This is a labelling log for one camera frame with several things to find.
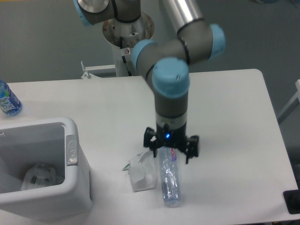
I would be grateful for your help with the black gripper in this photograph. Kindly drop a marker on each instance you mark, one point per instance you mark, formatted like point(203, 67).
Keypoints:
point(173, 138)

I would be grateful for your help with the white plastic wrapper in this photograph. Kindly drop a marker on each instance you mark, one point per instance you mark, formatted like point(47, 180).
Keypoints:
point(142, 171)

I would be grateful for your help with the clear crushed plastic bottle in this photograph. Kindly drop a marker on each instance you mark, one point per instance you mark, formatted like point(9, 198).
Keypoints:
point(169, 174)

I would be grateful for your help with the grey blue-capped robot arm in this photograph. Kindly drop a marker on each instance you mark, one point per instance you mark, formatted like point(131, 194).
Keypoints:
point(164, 67)

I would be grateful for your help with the white plastic trash can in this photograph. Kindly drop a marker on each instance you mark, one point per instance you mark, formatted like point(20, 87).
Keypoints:
point(49, 141)

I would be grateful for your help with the white trash in can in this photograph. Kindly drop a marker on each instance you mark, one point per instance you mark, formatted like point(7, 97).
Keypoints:
point(41, 176)

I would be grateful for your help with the black clamp at table edge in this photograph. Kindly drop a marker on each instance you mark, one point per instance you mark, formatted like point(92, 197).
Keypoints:
point(292, 200)

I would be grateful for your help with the blue labelled water bottle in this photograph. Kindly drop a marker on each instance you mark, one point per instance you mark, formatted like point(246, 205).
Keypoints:
point(9, 102)

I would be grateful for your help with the white metal bracket left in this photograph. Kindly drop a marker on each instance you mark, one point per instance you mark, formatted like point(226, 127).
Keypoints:
point(104, 71)

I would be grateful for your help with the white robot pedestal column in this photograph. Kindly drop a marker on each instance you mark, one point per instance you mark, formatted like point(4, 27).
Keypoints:
point(122, 38)

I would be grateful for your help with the white frame at right edge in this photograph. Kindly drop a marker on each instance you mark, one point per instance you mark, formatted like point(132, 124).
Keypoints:
point(293, 102)

